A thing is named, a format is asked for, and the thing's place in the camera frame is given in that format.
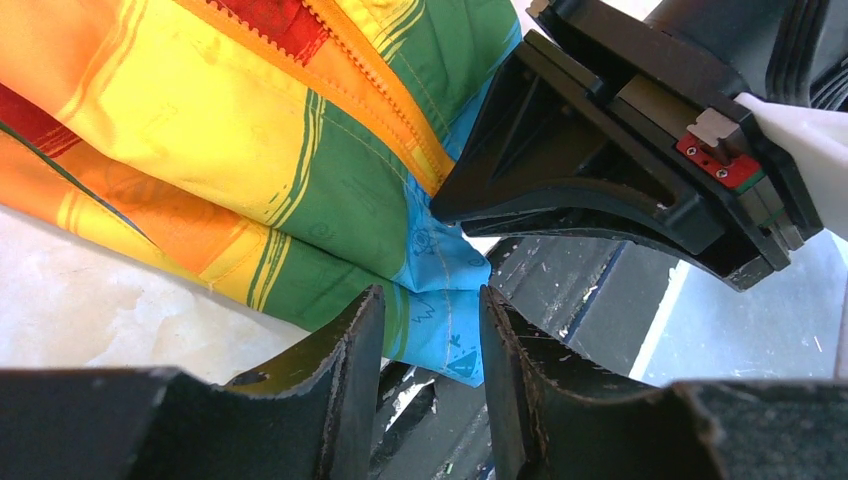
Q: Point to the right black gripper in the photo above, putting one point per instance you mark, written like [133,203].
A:
[542,143]

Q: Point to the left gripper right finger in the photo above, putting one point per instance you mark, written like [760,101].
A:
[563,416]

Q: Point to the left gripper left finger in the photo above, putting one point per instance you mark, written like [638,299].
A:
[307,413]

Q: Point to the rainbow striped jacket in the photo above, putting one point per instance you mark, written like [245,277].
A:
[282,153]

